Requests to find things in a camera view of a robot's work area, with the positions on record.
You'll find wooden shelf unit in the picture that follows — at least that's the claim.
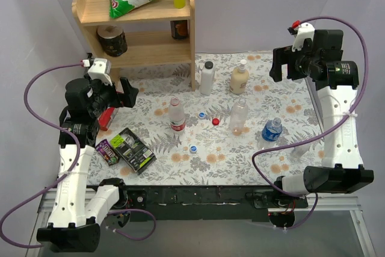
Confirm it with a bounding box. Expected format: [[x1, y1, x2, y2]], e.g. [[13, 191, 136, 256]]
[[72, 0, 196, 90]]

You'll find black green product box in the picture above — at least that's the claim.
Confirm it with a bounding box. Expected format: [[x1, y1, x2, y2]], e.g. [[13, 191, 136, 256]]
[[109, 128, 156, 175]]

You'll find clear bottle red label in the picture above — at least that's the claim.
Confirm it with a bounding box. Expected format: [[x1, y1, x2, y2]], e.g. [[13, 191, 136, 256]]
[[168, 97, 186, 134]]

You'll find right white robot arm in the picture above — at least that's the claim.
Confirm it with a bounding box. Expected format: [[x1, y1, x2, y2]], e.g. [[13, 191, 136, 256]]
[[269, 26, 374, 208]]

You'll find red rectangular box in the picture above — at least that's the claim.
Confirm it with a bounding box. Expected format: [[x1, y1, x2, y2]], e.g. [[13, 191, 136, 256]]
[[99, 107, 119, 131]]

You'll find white bottle black cap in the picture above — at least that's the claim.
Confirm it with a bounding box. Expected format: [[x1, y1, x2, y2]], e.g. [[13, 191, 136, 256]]
[[200, 61, 215, 96]]

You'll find blue label water bottle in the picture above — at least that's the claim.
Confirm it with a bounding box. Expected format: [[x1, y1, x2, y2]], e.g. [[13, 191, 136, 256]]
[[260, 117, 283, 149]]

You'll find dark round canister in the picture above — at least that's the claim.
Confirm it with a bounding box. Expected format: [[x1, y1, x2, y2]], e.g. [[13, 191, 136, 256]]
[[97, 25, 128, 57]]

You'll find dark can on shelf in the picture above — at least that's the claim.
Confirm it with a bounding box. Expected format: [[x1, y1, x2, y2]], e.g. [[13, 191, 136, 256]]
[[170, 20, 188, 40]]

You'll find purple candy packet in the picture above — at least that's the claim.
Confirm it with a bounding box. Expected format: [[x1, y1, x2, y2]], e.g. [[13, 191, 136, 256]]
[[96, 139, 120, 166]]

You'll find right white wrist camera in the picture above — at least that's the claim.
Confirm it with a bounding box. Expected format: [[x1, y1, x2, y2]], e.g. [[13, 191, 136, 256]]
[[288, 20, 315, 52]]

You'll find beige pump lotion bottle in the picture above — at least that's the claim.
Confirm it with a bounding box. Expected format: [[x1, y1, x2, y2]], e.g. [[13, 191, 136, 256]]
[[230, 60, 249, 94]]

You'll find floral patterned table mat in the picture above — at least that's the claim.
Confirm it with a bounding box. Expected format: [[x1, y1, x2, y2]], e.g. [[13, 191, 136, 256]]
[[88, 52, 324, 185]]

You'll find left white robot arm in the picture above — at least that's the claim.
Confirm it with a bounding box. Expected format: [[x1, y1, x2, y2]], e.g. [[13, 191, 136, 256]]
[[37, 77, 138, 252]]

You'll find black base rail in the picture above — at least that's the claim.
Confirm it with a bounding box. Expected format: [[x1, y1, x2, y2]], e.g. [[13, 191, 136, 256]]
[[117, 184, 308, 221]]

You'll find clear plastic bottle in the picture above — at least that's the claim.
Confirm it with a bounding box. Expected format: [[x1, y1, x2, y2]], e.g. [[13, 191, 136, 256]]
[[229, 98, 248, 136]]

